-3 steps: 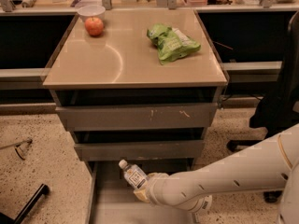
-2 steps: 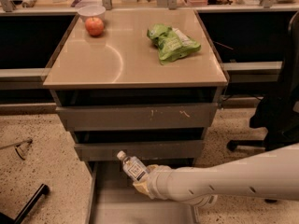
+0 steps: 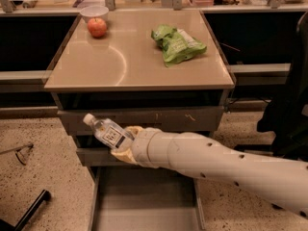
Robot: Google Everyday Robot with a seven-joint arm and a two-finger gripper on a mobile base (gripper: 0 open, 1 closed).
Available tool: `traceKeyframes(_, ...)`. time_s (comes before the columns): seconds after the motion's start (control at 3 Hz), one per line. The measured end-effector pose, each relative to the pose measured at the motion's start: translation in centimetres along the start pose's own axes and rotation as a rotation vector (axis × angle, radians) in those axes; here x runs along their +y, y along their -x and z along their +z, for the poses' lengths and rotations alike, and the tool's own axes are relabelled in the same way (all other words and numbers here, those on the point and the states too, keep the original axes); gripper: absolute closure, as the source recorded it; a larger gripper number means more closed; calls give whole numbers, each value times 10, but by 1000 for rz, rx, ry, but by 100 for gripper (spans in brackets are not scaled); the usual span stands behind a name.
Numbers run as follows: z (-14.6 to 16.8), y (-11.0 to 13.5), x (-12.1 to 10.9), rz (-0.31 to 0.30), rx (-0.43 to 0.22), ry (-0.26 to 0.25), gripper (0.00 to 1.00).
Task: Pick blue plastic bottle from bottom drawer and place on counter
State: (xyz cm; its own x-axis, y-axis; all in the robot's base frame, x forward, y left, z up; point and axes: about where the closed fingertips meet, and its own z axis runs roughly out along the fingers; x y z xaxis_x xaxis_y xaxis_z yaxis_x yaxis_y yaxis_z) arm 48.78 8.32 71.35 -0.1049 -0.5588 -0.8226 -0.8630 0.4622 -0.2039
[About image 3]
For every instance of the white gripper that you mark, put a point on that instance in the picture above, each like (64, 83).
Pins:
(141, 147)

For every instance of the clear plastic water bottle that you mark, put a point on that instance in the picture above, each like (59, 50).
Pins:
(109, 133)

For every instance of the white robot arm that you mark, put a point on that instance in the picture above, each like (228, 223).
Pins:
(279, 181)

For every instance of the middle grey drawer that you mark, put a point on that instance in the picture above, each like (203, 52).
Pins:
(93, 156)

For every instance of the bottom open grey drawer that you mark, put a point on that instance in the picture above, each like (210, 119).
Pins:
(144, 199)

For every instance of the grey drawer cabinet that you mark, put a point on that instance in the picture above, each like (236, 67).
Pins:
(125, 69)

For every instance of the top grey drawer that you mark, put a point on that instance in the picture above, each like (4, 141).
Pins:
(194, 119)

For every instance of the black chair leg left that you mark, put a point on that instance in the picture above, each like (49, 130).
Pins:
(45, 195)

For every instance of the green chip bag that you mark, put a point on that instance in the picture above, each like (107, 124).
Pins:
(176, 44)

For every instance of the metal stand on floor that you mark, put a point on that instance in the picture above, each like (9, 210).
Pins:
(19, 152)

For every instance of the red apple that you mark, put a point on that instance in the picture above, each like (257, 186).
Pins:
(97, 27)

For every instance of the white bowl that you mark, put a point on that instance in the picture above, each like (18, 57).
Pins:
(90, 12)

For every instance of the black office chair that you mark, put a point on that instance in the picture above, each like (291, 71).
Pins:
(286, 114)

